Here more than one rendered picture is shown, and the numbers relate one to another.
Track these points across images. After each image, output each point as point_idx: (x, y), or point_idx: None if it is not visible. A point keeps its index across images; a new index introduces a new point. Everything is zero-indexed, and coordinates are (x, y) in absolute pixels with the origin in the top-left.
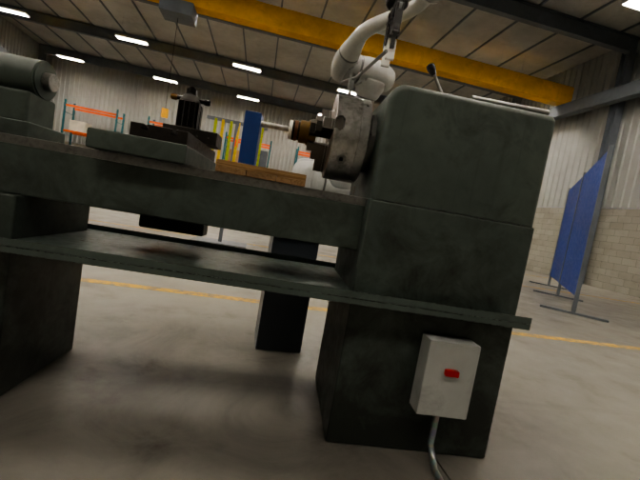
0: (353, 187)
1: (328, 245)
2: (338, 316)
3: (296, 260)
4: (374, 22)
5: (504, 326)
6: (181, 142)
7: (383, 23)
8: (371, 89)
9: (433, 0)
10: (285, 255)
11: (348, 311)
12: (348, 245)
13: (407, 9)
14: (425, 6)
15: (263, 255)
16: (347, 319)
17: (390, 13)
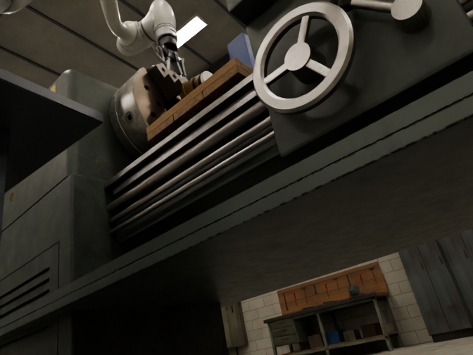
0: (105, 163)
1: None
2: (185, 350)
3: (98, 277)
4: (116, 0)
5: None
6: None
7: (115, 9)
8: (22, 6)
9: (131, 46)
10: (115, 260)
11: (221, 320)
12: None
13: (120, 23)
14: (122, 37)
15: (149, 253)
16: (224, 329)
17: (171, 51)
